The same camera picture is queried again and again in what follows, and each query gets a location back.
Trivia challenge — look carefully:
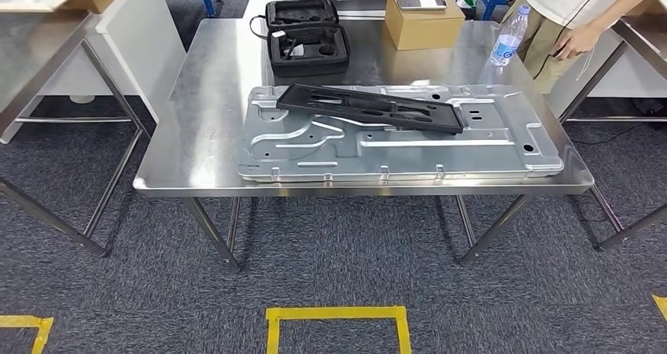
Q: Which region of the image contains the black floor cable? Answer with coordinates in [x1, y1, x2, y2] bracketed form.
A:
[570, 122, 647, 147]

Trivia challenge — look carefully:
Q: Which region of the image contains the white panel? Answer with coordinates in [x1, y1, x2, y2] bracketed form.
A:
[0, 0, 187, 144]
[544, 28, 667, 118]

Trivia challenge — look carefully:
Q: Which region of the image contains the black foam case lid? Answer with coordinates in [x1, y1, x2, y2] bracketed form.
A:
[264, 0, 341, 32]

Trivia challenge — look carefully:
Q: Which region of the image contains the stainless steel workbench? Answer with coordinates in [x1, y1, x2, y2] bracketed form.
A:
[0, 13, 152, 259]
[557, 0, 667, 253]
[132, 17, 595, 273]

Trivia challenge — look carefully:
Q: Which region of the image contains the black case cable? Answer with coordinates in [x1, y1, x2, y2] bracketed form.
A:
[249, 15, 270, 42]

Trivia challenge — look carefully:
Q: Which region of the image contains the person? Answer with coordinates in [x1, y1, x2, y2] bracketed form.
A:
[499, 0, 667, 94]

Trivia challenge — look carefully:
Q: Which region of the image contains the black plastic panel part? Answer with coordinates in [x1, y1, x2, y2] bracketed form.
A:
[276, 83, 465, 135]

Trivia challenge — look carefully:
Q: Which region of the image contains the silver smartphone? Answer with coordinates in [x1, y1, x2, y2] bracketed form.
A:
[396, 0, 448, 11]

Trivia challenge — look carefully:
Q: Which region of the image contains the clear water bottle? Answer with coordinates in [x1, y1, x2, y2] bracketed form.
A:
[489, 5, 532, 68]

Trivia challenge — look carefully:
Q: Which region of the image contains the dark shoe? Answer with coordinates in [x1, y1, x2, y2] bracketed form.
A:
[632, 98, 667, 131]

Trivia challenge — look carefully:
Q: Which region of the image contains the stamped silver metal plate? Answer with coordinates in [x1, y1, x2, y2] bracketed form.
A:
[238, 84, 565, 184]

